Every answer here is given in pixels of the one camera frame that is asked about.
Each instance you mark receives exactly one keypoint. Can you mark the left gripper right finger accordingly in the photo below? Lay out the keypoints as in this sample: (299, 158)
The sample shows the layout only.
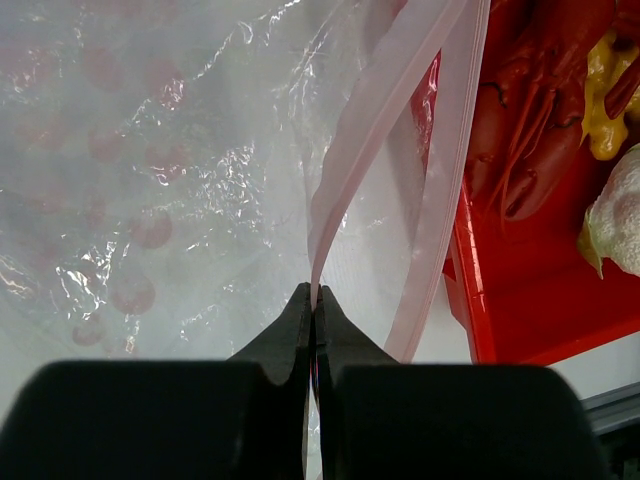
(339, 343)

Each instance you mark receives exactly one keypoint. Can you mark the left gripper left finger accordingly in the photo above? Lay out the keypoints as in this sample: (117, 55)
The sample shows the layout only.
(272, 441)

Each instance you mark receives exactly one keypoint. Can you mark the clear zip top bag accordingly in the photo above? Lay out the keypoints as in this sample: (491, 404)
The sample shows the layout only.
(172, 170)

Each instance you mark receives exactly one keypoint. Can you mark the red plastic tray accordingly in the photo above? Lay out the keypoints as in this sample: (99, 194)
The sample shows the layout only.
(521, 289)

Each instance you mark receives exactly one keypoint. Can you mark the white cauliflower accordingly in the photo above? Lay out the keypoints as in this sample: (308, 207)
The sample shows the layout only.
(610, 228)

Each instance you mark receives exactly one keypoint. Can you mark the aluminium mounting rail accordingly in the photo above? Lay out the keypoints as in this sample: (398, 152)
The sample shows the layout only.
(615, 413)

